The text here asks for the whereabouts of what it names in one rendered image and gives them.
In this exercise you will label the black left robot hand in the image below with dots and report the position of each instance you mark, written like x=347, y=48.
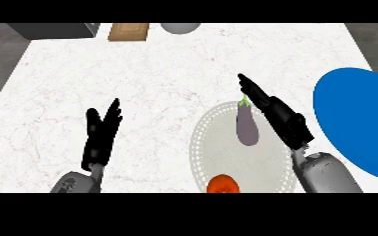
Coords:
x=99, y=136

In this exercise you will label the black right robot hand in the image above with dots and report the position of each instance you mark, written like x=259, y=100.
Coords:
x=282, y=116

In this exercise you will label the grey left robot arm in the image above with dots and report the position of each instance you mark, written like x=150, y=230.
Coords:
x=82, y=180

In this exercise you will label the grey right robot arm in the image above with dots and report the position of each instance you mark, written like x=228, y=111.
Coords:
x=325, y=171

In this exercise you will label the purple eggplant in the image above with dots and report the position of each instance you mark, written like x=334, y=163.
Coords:
x=246, y=125

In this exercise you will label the blue plate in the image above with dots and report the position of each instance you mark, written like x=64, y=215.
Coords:
x=350, y=116

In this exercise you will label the round white placemat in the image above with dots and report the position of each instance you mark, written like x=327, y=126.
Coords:
x=231, y=160

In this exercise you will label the red tomato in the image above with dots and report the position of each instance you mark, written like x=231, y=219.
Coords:
x=223, y=184

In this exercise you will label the brown wooden board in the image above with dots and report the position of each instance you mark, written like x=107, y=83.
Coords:
x=129, y=31

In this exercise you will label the dark grey appliance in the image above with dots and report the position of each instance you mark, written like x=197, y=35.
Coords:
x=54, y=30

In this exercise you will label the grey round bowl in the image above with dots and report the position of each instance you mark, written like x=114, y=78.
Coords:
x=181, y=28

